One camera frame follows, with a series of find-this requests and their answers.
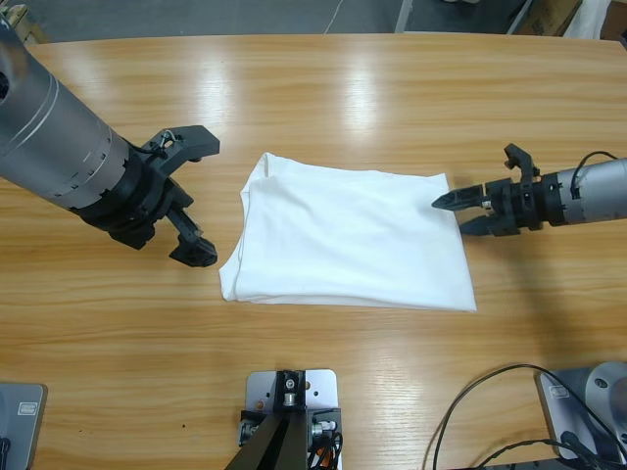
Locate white t-shirt with black logo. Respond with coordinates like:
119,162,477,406
217,152,478,314

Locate brown cardboard box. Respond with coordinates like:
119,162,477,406
508,0,584,36

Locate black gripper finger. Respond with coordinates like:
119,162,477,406
166,207,219,269
430,183,488,213
458,214,497,239

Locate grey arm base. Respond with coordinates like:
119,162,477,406
0,381,49,470
534,360,627,464

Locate white metal leg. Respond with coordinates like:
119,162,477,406
394,0,417,33

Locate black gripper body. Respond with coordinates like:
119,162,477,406
483,174,570,237
71,145,196,252

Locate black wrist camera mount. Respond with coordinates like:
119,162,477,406
141,124,222,173
503,142,543,186

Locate orange and black wires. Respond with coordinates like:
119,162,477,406
304,430,344,470

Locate braided dark cable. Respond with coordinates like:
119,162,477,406
477,438,564,466

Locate long black cable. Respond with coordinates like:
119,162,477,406
424,362,627,470

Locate wooden pallet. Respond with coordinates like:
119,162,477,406
0,3,48,48

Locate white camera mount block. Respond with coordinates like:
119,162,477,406
244,369,343,470

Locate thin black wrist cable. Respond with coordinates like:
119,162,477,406
571,150,621,198

